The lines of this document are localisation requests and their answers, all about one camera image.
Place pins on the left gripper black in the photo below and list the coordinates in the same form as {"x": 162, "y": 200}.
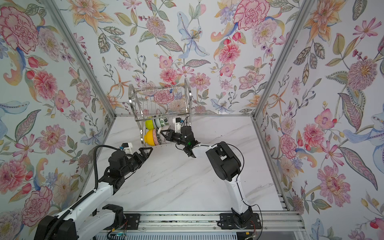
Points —
{"x": 145, "y": 157}

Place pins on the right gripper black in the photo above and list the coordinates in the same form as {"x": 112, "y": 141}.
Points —
{"x": 168, "y": 138}

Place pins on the dark blue patterned bowl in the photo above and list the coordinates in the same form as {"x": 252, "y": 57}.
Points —
{"x": 155, "y": 123}

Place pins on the yellow bowl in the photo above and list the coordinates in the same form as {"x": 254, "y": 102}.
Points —
{"x": 148, "y": 138}

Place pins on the lime green bowl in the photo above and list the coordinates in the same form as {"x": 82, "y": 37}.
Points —
{"x": 150, "y": 125}

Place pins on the steel wire dish rack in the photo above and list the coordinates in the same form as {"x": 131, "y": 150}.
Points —
{"x": 165, "y": 102}

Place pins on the pink striped bowl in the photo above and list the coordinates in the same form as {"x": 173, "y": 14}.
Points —
{"x": 162, "y": 139}

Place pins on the pale teal glass bowl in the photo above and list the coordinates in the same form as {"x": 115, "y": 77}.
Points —
{"x": 158, "y": 123}

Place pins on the black white floral bowl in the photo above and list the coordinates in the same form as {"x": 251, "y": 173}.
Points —
{"x": 156, "y": 138}

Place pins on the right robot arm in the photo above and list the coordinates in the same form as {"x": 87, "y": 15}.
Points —
{"x": 226, "y": 165}

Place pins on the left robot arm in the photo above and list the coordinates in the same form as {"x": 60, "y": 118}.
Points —
{"x": 90, "y": 215}

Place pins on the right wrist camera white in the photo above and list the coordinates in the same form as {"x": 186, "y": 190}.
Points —
{"x": 178, "y": 124}

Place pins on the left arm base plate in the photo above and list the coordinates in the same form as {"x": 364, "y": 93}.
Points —
{"x": 128, "y": 222}

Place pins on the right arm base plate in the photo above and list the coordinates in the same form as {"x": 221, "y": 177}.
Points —
{"x": 230, "y": 221}

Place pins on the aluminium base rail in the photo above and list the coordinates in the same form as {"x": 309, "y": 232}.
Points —
{"x": 264, "y": 221}

